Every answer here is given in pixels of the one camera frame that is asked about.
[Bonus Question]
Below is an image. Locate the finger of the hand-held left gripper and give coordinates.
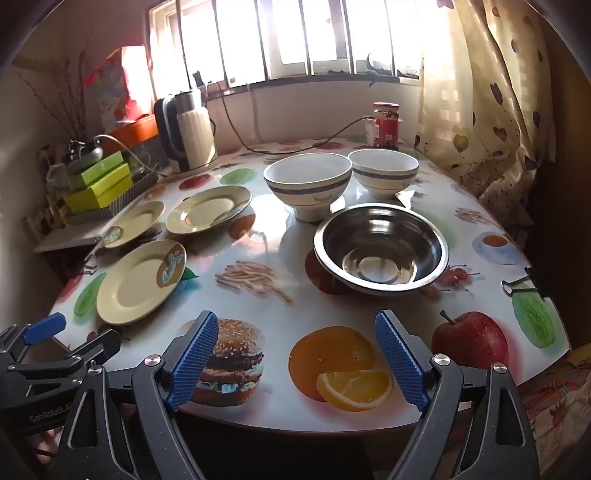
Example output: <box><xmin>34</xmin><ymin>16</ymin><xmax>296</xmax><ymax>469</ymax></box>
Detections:
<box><xmin>7</xmin><ymin>330</ymin><xmax>122</xmax><ymax>384</ymax></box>
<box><xmin>0</xmin><ymin>313</ymin><xmax>66</xmax><ymax>365</ymax></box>

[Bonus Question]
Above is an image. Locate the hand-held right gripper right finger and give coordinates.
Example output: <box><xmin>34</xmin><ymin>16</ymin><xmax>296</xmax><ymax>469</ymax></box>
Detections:
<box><xmin>374</xmin><ymin>309</ymin><xmax>541</xmax><ymax>480</ymax></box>

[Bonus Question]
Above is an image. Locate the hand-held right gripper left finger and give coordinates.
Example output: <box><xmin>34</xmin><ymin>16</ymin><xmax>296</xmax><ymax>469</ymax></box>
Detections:
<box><xmin>53</xmin><ymin>310</ymin><xmax>220</xmax><ymax>480</ymax></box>

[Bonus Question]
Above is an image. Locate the pale yellow plate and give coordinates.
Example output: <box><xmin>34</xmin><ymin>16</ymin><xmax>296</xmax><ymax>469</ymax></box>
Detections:
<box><xmin>165</xmin><ymin>185</ymin><xmax>253</xmax><ymax>235</ymax></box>
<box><xmin>96</xmin><ymin>239</ymin><xmax>188</xmax><ymax>326</ymax></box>
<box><xmin>99</xmin><ymin>200</ymin><xmax>166</xmax><ymax>250</ymax></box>

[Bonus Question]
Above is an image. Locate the stainless steel bowl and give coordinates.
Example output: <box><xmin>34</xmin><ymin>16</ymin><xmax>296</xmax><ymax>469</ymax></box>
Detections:
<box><xmin>313</xmin><ymin>203</ymin><xmax>450</xmax><ymax>296</ymax></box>

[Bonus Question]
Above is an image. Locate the small white striped ceramic bowl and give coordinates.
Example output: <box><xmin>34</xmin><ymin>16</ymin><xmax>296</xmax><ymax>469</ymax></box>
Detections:
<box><xmin>348</xmin><ymin>148</ymin><xmax>420</xmax><ymax>200</ymax></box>

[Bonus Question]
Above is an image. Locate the large white striped ceramic bowl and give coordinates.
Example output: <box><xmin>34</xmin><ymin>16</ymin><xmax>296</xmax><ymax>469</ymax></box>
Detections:
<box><xmin>263</xmin><ymin>152</ymin><xmax>354</xmax><ymax>223</ymax></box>

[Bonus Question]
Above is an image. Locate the white board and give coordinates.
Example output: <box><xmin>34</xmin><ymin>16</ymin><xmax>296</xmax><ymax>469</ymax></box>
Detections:
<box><xmin>32</xmin><ymin>222</ymin><xmax>105</xmax><ymax>252</ymax></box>

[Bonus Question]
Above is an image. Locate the fruit printed tablecloth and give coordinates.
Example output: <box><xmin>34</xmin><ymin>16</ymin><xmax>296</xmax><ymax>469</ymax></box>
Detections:
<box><xmin>48</xmin><ymin>136</ymin><xmax>573</xmax><ymax>435</ymax></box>

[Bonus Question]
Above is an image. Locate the thick green box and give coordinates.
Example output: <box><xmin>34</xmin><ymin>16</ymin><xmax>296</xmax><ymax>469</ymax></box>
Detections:
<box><xmin>64</xmin><ymin>174</ymin><xmax>134</xmax><ymax>214</ymax></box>

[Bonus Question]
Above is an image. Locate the black binder clip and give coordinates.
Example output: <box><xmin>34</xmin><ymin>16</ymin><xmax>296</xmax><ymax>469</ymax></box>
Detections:
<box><xmin>502</xmin><ymin>267</ymin><xmax>541</xmax><ymax>298</ymax></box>

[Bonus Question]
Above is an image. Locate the floral printed cloth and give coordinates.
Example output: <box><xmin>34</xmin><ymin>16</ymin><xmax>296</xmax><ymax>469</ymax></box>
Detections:
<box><xmin>522</xmin><ymin>346</ymin><xmax>591</xmax><ymax>480</ymax></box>

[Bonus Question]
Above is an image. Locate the grey zigzag patterned box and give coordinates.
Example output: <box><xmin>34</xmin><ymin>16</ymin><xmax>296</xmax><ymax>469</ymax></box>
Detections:
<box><xmin>69</xmin><ymin>168</ymin><xmax>160</xmax><ymax>224</ymax></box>

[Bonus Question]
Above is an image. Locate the thin green box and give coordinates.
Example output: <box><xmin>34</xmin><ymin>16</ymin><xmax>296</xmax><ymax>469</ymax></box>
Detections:
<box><xmin>69</xmin><ymin>150</ymin><xmax>132</xmax><ymax>190</ymax></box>

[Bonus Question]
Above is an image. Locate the grey oval device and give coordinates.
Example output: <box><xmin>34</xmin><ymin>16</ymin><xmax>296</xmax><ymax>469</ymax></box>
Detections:
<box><xmin>65</xmin><ymin>138</ymin><xmax>105</xmax><ymax>164</ymax></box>

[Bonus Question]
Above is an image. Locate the orange container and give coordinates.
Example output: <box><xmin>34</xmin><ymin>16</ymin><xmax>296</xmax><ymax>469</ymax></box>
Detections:
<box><xmin>111</xmin><ymin>114</ymin><xmax>160</xmax><ymax>146</ymax></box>

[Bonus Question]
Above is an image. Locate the cream and black electric kettle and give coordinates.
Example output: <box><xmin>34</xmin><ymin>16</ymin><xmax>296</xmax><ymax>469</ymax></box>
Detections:
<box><xmin>153</xmin><ymin>90</ymin><xmax>220</xmax><ymax>175</ymax></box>

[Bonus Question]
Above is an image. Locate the red label glass jar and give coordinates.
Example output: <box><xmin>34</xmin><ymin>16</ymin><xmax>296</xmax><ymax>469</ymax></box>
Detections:
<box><xmin>372</xmin><ymin>102</ymin><xmax>400</xmax><ymax>151</ymax></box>

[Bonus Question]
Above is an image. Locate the dried branch decoration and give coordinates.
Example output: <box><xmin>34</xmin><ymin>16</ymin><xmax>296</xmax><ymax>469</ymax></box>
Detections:
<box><xmin>18</xmin><ymin>32</ymin><xmax>93</xmax><ymax>139</ymax></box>

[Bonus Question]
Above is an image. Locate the red printed bag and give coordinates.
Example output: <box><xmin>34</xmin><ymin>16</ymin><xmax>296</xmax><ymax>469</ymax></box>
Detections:
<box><xmin>85</xmin><ymin>46</ymin><xmax>153</xmax><ymax>134</ymax></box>

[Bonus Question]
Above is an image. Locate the heart patterned curtain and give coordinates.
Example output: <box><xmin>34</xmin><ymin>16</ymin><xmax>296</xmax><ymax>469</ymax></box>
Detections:
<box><xmin>413</xmin><ymin>0</ymin><xmax>559</xmax><ymax>241</ymax></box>

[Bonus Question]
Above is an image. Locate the window with metal bars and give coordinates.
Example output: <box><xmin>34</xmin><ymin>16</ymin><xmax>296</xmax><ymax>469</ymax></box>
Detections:
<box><xmin>148</xmin><ymin>0</ymin><xmax>426</xmax><ymax>90</ymax></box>

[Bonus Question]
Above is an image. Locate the black power cable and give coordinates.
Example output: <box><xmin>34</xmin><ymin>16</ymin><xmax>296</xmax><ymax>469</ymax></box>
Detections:
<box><xmin>217</xmin><ymin>80</ymin><xmax>375</xmax><ymax>155</ymax></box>

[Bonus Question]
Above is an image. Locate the white power cable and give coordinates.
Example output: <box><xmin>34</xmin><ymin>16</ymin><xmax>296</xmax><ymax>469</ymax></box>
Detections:
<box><xmin>247</xmin><ymin>82</ymin><xmax>264</xmax><ymax>144</ymax></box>

